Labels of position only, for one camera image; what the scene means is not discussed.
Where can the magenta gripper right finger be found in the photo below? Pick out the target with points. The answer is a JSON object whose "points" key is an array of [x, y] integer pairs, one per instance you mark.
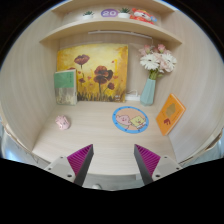
{"points": [[153, 167]]}

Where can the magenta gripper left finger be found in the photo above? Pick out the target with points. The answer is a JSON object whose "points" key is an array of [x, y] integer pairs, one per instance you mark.
{"points": [[73, 167]]}

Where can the pink computer mouse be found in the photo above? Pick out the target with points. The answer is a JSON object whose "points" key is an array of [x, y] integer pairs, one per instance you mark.
{"points": [[62, 122]]}

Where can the orange book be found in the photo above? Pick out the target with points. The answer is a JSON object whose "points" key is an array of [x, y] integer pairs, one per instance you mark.
{"points": [[170, 114]]}

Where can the teal vase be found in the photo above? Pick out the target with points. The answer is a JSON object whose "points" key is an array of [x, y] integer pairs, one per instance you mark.
{"points": [[147, 96]]}

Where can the white power strip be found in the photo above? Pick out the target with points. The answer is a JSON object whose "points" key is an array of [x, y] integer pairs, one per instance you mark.
{"points": [[132, 96]]}

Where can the green book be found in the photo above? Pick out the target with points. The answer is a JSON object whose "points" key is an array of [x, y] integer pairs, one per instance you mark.
{"points": [[65, 87]]}

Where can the poppy flower painting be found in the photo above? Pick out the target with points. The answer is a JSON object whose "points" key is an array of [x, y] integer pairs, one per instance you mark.
{"points": [[101, 70]]}

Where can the pink white flower bouquet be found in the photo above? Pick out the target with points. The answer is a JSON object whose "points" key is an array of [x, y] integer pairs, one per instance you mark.
{"points": [[157, 60]]}

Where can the wooden shelf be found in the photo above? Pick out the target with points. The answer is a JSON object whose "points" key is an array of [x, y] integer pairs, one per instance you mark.
{"points": [[117, 24]]}

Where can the small potted plant left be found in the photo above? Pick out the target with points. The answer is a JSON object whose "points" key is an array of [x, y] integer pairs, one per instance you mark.
{"points": [[88, 15]]}

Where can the small potted plant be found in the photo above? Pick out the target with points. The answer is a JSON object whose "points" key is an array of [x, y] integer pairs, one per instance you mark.
{"points": [[124, 13], [88, 15]]}

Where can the orange plush toy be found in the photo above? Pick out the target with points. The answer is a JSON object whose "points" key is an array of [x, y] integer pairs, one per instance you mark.
{"points": [[142, 15]]}

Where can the small potted plant right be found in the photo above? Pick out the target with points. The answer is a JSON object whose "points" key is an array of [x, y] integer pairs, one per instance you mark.
{"points": [[124, 13]]}

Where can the purple round number sign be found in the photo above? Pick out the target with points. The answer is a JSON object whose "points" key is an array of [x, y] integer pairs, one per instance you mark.
{"points": [[109, 13]]}

